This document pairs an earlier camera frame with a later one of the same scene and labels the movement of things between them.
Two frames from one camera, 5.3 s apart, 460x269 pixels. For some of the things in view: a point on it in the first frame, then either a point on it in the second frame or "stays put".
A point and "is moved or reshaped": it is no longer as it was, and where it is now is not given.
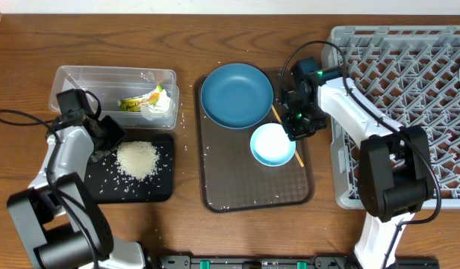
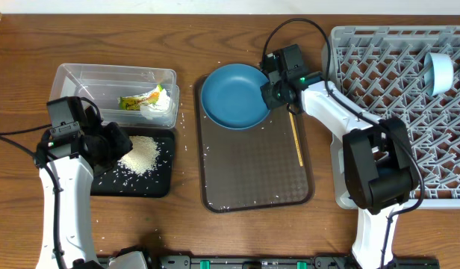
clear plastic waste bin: (133, 98) stays put
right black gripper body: (310, 119) -> (278, 97)
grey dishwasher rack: (412, 74) stays put
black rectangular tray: (140, 169) stays put
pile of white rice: (137, 159) is moved or reshaped
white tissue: (160, 109) stays put
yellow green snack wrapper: (134, 104) stays put
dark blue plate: (237, 96) stays put
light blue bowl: (271, 146) -> (438, 73)
